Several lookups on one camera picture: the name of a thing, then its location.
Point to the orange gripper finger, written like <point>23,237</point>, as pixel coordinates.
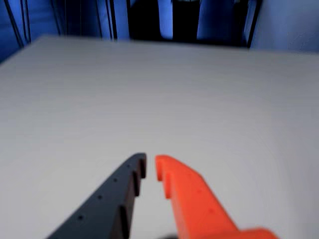
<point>197,204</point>

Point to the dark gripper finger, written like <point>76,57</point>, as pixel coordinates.
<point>102,211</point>

